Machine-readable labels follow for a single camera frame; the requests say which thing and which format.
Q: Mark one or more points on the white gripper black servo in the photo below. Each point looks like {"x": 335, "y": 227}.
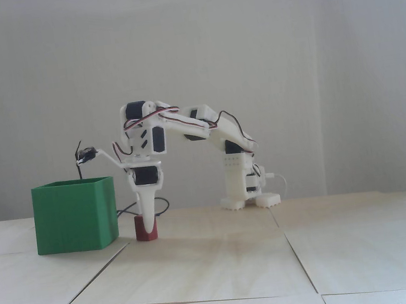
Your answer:
{"x": 147, "y": 176}

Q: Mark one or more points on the red block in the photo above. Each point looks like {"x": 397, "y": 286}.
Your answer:
{"x": 139, "y": 229}

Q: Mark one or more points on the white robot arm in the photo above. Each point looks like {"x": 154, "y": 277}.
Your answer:
{"x": 176, "y": 123}

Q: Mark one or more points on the green open box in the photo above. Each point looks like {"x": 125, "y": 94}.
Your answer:
{"x": 68, "y": 216}

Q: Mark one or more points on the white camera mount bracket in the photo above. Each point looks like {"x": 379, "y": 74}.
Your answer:
{"x": 111, "y": 158}

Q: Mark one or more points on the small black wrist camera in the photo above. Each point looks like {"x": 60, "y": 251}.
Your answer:
{"x": 87, "y": 153}

